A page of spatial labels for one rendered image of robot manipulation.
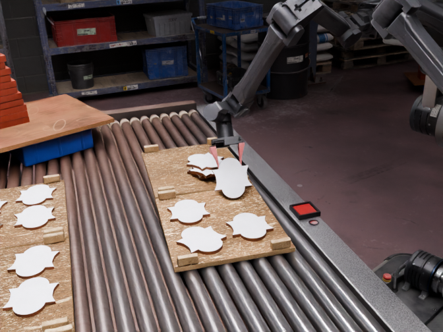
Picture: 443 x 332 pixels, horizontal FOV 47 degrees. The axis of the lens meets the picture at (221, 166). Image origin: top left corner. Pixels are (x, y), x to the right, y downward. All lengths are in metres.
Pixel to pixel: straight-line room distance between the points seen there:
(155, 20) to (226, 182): 4.48
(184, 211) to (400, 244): 1.91
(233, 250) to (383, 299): 0.42
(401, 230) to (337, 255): 1.95
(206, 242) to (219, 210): 0.20
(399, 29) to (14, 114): 1.58
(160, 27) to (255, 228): 4.76
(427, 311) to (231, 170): 1.12
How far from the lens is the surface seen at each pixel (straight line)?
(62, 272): 1.48
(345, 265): 1.47
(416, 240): 3.37
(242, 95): 1.71
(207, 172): 1.84
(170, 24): 6.16
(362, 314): 1.32
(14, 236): 1.69
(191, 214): 1.63
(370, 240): 3.29
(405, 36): 1.34
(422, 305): 2.45
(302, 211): 1.68
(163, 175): 1.92
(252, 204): 1.70
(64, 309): 1.35
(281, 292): 1.35
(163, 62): 6.23
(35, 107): 2.53
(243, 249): 1.48
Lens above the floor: 1.77
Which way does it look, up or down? 25 degrees down
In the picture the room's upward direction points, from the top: 2 degrees counter-clockwise
